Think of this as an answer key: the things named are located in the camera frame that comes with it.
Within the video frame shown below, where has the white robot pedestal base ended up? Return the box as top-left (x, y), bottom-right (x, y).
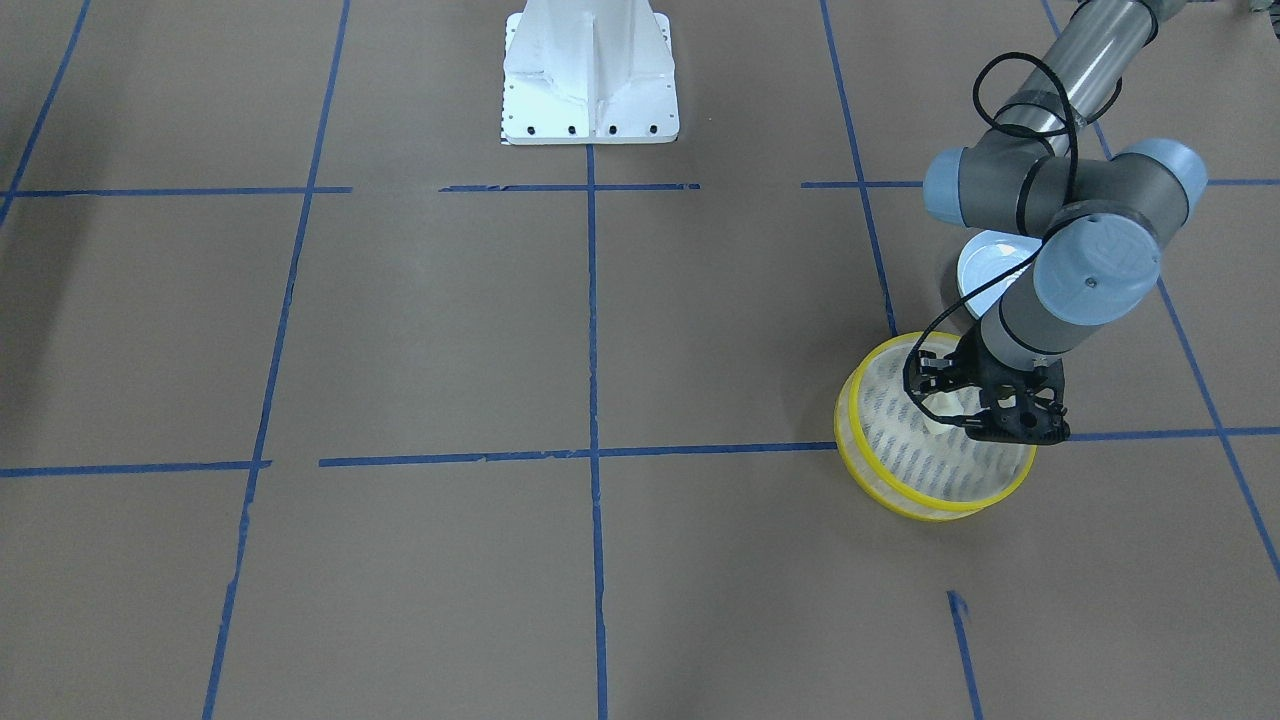
top-left (500, 1), bottom-right (681, 146)

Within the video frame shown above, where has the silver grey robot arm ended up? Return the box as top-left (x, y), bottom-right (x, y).
top-left (901, 1), bottom-right (1208, 446)

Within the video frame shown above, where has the light blue plate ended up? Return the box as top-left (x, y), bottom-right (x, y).
top-left (956, 231), bottom-right (1042, 320)

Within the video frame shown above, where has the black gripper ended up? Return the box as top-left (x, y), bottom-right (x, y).
top-left (902, 328), bottom-right (1071, 445)

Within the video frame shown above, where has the white steamed bun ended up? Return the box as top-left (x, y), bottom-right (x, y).
top-left (922, 387), bottom-right (986, 436)

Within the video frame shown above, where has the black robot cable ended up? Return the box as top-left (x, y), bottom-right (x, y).
top-left (915, 53), bottom-right (1121, 380)

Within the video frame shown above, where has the yellow round steamer basket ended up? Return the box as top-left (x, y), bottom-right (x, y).
top-left (833, 333), bottom-right (1036, 521)

